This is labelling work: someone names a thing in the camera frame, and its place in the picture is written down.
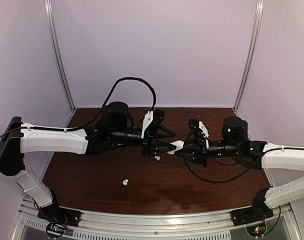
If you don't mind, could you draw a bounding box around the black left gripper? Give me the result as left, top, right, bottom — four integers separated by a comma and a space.
109, 124, 176, 158

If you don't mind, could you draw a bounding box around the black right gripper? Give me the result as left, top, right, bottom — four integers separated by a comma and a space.
175, 136, 240, 169

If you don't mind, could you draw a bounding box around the white oval charging case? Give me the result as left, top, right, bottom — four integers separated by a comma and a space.
167, 140, 184, 155

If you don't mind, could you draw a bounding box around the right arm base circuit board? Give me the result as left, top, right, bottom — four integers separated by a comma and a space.
246, 223, 267, 238

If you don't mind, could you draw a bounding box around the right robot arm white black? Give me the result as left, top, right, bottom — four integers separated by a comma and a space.
169, 116, 304, 226

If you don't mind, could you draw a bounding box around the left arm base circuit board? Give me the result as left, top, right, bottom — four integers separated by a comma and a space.
45, 223, 67, 239

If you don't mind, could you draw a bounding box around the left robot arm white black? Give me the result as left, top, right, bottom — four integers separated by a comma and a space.
0, 101, 176, 228

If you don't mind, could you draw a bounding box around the white clip-on earbud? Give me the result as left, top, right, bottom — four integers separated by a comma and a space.
122, 179, 129, 186

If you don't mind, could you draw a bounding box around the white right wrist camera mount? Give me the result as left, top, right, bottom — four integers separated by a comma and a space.
188, 118, 209, 140

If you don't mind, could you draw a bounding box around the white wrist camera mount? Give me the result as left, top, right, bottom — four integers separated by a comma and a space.
188, 118, 209, 140
141, 109, 165, 139

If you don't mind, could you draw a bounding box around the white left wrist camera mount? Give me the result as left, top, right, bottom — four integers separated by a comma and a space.
141, 109, 165, 139

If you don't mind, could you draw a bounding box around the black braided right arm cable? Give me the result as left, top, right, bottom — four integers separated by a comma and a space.
183, 129, 252, 183

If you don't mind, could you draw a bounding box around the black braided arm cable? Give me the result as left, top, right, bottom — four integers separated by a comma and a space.
183, 129, 252, 183
29, 77, 158, 132

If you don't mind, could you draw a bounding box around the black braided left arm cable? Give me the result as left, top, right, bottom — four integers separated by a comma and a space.
29, 77, 158, 132

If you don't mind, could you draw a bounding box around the aluminium front frame rail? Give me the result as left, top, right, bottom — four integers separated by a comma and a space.
9, 198, 303, 240

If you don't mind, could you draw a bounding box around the aluminium corner post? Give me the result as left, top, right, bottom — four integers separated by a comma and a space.
233, 0, 264, 113
44, 0, 76, 111

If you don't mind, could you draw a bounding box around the left aluminium corner post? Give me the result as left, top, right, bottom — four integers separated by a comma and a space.
44, 0, 76, 111

